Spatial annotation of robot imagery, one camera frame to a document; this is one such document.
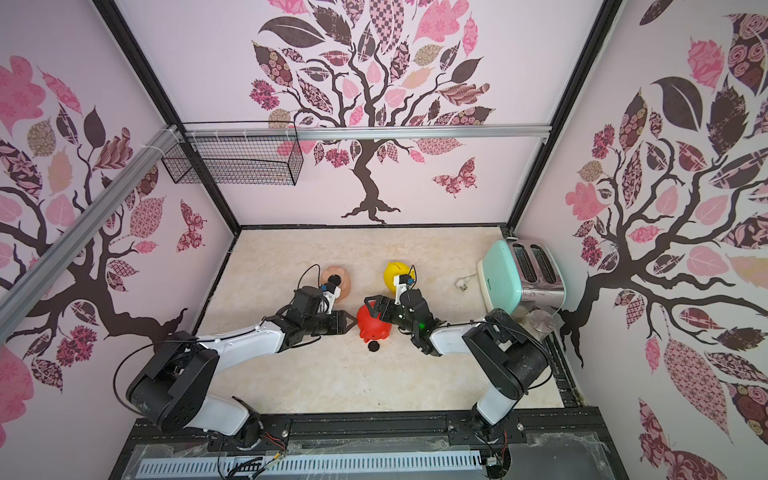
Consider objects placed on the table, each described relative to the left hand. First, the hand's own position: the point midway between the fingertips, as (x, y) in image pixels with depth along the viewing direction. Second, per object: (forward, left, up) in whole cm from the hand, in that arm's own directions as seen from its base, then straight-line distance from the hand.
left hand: (354, 327), depth 88 cm
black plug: (+15, +7, +4) cm, 17 cm away
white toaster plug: (+17, -35, -2) cm, 39 cm away
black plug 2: (-4, -6, -4) cm, 8 cm away
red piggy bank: (-2, -6, +3) cm, 7 cm away
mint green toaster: (+8, -48, +14) cm, 51 cm away
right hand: (+6, -5, +5) cm, 10 cm away
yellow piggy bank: (+18, -12, +5) cm, 22 cm away
